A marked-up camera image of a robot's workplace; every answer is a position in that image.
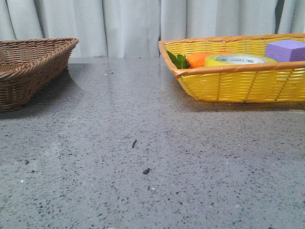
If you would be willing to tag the yellow-green tape roll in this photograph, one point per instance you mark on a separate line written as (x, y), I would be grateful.
(221, 59)

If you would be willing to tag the orange toy carrot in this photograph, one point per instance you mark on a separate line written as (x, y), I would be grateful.
(191, 61)

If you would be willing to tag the white curtain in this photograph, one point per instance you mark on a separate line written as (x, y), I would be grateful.
(133, 28)

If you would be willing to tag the yellow woven basket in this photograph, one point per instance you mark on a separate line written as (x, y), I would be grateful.
(252, 83)

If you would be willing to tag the brown wicker basket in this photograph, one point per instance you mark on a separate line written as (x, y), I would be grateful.
(26, 66)

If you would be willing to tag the purple foam block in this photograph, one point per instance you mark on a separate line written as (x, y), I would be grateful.
(286, 51)

